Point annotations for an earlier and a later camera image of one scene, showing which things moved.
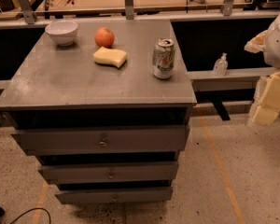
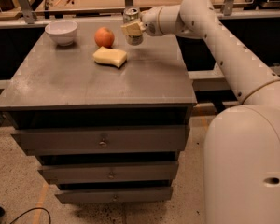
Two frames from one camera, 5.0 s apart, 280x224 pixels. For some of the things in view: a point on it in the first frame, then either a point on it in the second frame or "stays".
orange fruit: [105, 37] stays
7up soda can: [163, 58] to [132, 15]
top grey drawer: [104, 140] stays
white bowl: [63, 32] stays
